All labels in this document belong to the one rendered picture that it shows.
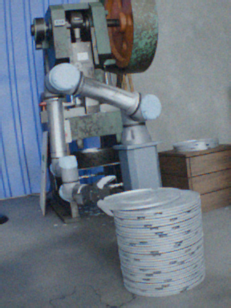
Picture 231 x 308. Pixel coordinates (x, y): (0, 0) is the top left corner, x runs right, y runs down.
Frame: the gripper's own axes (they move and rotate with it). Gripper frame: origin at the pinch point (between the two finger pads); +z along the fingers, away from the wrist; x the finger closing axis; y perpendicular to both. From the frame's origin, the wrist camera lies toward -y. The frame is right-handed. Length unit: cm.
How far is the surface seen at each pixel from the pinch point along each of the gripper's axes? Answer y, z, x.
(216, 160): 90, -12, 1
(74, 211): 41, -87, 23
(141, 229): -13.7, 24.9, 5.7
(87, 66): 75, -95, -69
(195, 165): 76, -19, 2
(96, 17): 82, -87, -105
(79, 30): 73, -98, -98
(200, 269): 2.9, 33.2, 24.7
